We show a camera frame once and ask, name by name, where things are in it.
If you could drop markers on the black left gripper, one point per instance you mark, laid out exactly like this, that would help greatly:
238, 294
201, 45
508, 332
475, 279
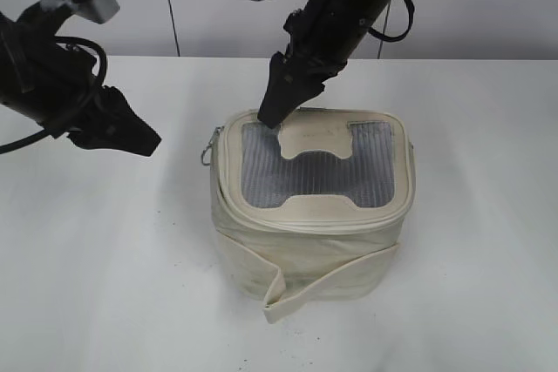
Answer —
69, 96

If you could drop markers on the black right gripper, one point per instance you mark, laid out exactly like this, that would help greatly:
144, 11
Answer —
279, 103

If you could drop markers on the cream canvas zipper bag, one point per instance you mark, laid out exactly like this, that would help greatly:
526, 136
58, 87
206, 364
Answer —
310, 210

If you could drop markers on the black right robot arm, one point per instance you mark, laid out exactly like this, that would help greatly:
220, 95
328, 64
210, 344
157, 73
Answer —
323, 35

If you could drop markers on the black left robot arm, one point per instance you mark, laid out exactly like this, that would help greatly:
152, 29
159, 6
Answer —
15, 74

